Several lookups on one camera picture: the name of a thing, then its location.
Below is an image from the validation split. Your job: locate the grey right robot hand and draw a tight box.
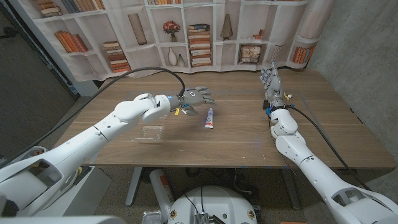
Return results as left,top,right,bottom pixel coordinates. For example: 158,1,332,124
259,61,287,108

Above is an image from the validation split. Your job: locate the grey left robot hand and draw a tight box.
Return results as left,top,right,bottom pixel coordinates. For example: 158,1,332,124
177,86,217,117

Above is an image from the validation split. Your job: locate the white red toothpaste tube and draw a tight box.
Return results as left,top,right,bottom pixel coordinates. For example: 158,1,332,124
204,108,215,129

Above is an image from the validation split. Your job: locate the clear plastic clamshell container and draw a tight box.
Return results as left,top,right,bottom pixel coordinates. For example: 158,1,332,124
133,114,170,144

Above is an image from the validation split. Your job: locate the printed bookshelf backdrop cloth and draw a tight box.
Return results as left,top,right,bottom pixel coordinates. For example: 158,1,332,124
7,0,336,82

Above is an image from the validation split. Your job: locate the white roll with orange label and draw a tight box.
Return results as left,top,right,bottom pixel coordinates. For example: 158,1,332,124
149,168,175,223

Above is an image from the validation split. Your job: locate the grey metal table leg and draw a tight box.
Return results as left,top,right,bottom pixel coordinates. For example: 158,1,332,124
281,169,302,211
125,167,143,207

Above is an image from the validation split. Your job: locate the white robot torso base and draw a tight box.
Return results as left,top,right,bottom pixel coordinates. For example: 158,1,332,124
167,185,258,224

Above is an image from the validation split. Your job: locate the white flat floor platform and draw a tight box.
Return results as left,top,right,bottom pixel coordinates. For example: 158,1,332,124
34,166,112,218

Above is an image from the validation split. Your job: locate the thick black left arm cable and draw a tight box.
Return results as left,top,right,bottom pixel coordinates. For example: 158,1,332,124
0,67,187,170

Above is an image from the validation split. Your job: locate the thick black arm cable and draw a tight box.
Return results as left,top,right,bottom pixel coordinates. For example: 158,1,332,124
0,67,187,170
287,104,371,191

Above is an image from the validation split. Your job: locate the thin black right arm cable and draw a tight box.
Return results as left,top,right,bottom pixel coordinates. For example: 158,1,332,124
267,116,326,202

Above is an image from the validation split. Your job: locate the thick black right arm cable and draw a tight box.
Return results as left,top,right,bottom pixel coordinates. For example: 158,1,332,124
287,104,371,191

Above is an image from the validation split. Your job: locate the black floor cable tangle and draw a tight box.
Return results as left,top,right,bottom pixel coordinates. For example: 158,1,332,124
231,169,261,200

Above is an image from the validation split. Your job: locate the black door handle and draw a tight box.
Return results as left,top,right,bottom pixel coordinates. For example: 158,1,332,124
0,26,19,40

